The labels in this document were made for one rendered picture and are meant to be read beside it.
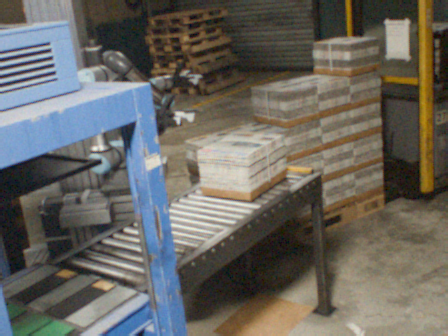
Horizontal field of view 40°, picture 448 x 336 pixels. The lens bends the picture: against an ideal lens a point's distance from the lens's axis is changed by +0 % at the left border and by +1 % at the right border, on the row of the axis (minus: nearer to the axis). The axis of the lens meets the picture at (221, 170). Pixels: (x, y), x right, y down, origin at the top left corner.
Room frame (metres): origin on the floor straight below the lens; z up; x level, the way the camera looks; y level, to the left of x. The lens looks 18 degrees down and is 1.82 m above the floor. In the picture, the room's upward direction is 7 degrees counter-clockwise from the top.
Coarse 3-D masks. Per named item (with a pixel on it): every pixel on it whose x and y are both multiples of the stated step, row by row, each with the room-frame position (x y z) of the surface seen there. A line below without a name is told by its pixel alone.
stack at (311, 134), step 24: (336, 120) 4.08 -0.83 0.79; (192, 144) 3.76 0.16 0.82; (288, 144) 3.85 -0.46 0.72; (312, 144) 3.95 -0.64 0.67; (192, 168) 3.80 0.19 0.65; (312, 168) 3.93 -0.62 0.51; (336, 168) 4.05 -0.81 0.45; (336, 192) 4.04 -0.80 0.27; (264, 240) 3.70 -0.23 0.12; (288, 240) 3.81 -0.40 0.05; (240, 264) 3.59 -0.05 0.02
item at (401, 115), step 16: (384, 96) 4.78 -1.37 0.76; (400, 96) 4.64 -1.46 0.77; (416, 96) 4.53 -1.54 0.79; (384, 112) 4.79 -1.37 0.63; (400, 112) 4.65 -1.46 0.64; (416, 112) 4.52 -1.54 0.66; (384, 128) 4.79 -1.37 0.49; (400, 128) 4.65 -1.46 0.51; (416, 128) 4.52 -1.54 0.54; (384, 144) 4.80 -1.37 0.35; (400, 144) 4.65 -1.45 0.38; (416, 144) 4.52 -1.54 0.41
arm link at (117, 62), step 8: (112, 56) 3.66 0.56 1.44; (120, 56) 3.66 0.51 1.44; (112, 64) 3.64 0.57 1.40; (120, 64) 3.63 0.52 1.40; (128, 64) 3.64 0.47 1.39; (120, 72) 3.64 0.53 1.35; (128, 72) 3.63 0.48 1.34; (136, 72) 3.67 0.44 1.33; (136, 80) 3.67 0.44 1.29; (144, 80) 3.68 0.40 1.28; (152, 88) 3.70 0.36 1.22; (152, 96) 3.72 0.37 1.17; (160, 96) 3.72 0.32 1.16; (160, 104) 3.75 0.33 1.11
